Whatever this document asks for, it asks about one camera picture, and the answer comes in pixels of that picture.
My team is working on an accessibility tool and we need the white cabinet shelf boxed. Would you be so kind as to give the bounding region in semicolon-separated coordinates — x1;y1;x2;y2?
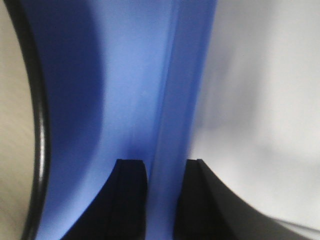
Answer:
190;0;320;230

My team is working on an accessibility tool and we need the blue plastic tray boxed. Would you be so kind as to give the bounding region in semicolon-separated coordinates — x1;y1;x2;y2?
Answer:
22;0;216;240

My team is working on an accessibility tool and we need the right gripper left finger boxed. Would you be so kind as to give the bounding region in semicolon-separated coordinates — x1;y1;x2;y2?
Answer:
63;159;148;240

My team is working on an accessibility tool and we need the beige plate with black rim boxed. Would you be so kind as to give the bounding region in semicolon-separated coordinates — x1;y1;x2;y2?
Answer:
0;0;50;240

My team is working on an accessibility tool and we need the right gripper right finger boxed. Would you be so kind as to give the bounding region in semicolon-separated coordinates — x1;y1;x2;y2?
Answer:
173;159;320;240

